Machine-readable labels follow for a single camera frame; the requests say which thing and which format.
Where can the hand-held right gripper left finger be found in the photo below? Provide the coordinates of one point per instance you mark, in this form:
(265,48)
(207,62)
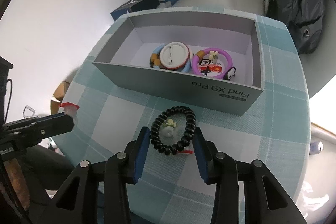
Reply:
(140,158)

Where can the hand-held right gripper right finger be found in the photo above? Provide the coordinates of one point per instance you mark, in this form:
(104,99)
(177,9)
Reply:
(200,158)

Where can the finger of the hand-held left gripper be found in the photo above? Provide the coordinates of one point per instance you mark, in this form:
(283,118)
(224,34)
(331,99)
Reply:
(52,127)
(55,115)

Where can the grey cardboard box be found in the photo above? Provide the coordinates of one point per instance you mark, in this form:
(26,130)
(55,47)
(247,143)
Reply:
(183,90)

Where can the round badge red print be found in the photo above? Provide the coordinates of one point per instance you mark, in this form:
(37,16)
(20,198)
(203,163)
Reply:
(210,69)

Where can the round white badge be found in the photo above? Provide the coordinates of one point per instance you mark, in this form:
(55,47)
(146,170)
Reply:
(174,54)

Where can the person's left forearm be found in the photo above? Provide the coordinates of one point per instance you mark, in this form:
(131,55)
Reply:
(15,184)

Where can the brown cardboard box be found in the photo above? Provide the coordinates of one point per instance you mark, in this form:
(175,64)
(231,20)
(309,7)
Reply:
(61,95)

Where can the clear plastic box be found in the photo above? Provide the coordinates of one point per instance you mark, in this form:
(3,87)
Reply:
(29,111)

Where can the dark grey cloth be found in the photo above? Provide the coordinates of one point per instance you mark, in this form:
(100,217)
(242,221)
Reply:
(52,169)

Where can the teal checked tablecloth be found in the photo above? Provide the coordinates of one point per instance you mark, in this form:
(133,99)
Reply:
(275,108)

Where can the small white can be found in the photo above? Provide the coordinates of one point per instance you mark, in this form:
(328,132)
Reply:
(316,148)

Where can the dark blue shoe box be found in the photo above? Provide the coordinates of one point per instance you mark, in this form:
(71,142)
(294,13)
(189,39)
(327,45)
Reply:
(141,3)

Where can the black backpack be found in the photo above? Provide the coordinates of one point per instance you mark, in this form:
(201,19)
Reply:
(302,8)

